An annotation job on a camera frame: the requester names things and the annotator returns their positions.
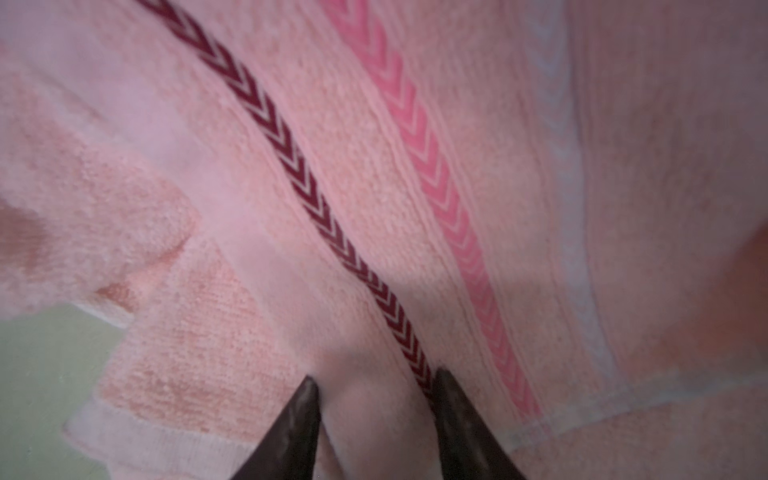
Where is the pink towel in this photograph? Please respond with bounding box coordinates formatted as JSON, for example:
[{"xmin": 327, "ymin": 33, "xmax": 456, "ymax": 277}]
[{"xmin": 1, "ymin": 1, "xmax": 767, "ymax": 479}]

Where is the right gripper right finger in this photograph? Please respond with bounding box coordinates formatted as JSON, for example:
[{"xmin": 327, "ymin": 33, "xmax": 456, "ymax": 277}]
[{"xmin": 433, "ymin": 368, "xmax": 526, "ymax": 480}]

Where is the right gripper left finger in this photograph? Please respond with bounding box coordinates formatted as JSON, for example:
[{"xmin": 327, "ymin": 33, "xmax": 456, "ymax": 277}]
[{"xmin": 231, "ymin": 376, "xmax": 321, "ymax": 480}]

